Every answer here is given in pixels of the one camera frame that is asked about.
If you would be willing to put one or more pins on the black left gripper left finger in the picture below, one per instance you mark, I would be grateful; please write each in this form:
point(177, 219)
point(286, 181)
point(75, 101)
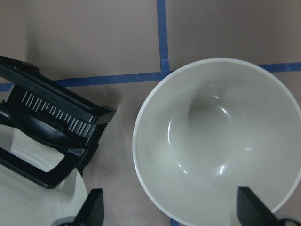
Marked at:
point(92, 211)

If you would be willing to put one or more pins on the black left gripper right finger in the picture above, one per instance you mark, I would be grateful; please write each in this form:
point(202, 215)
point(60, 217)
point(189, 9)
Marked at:
point(251, 211)

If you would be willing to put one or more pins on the cream ceramic bowl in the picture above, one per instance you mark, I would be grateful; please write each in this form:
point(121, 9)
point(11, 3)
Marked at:
point(210, 127)

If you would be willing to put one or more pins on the cream plate in rack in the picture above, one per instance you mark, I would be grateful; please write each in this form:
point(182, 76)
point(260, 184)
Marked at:
point(25, 203)

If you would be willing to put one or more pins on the black dish rack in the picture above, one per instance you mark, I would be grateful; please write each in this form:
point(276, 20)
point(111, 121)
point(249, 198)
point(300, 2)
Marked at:
point(52, 115)

